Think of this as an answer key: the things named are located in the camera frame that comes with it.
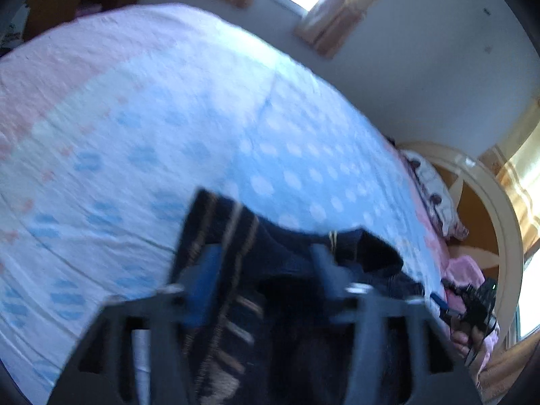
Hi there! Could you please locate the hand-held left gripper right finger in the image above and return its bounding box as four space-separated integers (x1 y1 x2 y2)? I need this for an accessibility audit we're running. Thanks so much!
310 242 484 405

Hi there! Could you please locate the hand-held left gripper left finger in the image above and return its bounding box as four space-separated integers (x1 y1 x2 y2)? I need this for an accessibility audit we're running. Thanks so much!
46 242 225 405

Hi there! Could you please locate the pink folded quilt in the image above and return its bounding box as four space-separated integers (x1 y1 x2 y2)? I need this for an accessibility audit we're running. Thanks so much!
441 255 501 380

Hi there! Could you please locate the person's right hand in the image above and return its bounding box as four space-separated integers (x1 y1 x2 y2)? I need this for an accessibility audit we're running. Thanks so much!
449 327 486 359

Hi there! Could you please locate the large bright window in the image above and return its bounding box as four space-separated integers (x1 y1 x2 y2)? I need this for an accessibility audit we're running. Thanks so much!
512 240 540 342

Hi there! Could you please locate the blue and pink bed sheet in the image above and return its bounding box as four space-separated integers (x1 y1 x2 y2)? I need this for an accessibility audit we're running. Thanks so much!
0 3 448 405

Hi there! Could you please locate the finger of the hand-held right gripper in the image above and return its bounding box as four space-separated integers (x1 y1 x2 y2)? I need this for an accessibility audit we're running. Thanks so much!
430 292 460 320

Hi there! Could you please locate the cream and wood headboard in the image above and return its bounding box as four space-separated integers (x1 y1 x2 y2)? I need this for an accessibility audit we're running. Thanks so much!
401 141 526 347

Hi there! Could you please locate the navy patterned knit sweater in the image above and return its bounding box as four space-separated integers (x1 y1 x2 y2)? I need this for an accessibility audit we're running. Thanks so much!
169 188 427 405

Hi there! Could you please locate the black cable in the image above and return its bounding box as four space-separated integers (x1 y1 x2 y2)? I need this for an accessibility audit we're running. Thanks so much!
464 316 497 368

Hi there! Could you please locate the white patterned pillow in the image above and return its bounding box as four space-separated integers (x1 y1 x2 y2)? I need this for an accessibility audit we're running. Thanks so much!
399 150 469 239

